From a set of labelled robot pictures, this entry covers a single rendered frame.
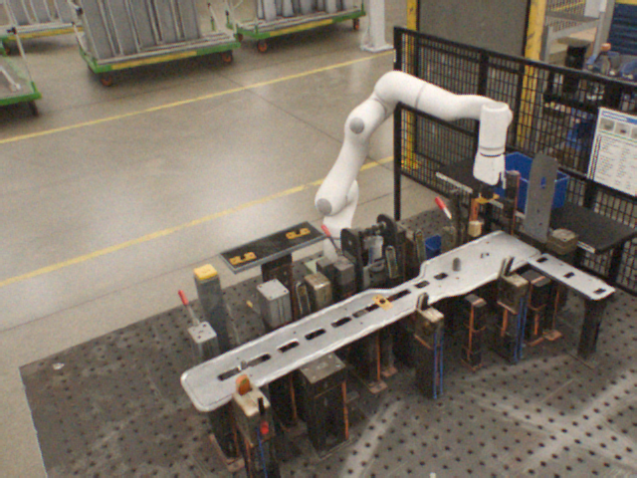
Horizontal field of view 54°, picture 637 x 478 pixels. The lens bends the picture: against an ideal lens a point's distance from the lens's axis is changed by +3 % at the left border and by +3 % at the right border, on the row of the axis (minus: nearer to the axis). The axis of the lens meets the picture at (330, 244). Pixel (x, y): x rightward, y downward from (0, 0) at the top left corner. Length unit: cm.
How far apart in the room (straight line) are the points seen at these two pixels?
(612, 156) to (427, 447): 129
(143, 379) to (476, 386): 121
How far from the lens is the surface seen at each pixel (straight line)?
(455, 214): 239
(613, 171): 261
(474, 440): 212
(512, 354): 238
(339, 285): 221
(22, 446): 346
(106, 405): 241
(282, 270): 221
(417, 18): 500
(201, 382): 193
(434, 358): 210
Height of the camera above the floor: 230
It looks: 32 degrees down
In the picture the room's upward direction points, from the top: 4 degrees counter-clockwise
